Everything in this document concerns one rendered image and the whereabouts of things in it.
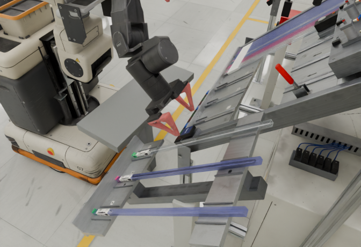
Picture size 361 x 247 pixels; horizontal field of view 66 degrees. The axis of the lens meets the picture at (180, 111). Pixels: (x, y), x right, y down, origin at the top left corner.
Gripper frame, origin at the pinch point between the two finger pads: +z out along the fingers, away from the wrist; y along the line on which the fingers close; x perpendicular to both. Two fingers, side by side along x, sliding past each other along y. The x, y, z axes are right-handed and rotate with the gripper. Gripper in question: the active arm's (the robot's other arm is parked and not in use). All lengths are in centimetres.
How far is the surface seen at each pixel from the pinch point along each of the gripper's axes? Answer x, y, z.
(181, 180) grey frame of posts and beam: 31.0, 8.0, 30.0
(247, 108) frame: 37, 82, 54
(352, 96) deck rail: -34.4, 10.7, 13.5
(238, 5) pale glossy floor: 105, 295, 39
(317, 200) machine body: -10, 15, 54
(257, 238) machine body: 23, 11, 73
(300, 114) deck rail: -22.2, 10.9, 15.1
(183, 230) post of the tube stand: 15.2, -14.2, 27.5
